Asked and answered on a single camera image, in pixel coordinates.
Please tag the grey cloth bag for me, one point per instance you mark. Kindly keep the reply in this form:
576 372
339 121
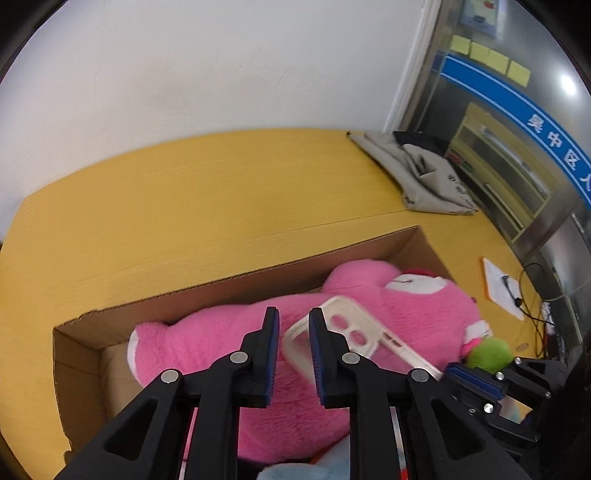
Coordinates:
415 184

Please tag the yellow sticky note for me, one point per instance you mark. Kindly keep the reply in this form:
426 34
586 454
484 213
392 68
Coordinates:
480 51
518 73
499 60
461 45

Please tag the grey metal door frame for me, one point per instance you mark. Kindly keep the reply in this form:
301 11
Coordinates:
425 64

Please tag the cartoon wall poster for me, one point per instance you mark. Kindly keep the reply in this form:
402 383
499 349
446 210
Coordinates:
480 18

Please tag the blue banner strip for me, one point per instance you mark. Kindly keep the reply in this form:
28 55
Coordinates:
508 97

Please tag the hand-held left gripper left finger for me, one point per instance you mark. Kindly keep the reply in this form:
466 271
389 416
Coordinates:
273 360

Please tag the brown cardboard box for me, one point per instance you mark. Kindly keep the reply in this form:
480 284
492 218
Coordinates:
184 221

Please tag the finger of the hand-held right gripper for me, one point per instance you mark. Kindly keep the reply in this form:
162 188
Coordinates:
475 385
531 376

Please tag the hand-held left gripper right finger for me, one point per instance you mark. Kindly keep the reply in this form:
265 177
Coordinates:
315 360

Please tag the light blue plush toy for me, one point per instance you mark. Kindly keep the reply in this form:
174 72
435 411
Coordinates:
300 466

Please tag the pink plush bear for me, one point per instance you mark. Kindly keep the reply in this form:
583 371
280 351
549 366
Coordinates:
221 341

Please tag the clear phone case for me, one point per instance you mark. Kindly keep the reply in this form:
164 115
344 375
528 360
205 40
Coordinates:
351 309

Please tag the green plush ball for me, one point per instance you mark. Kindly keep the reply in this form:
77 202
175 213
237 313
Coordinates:
489 353

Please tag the yellow shelf behind glass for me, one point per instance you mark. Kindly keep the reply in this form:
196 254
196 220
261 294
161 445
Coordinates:
503 161

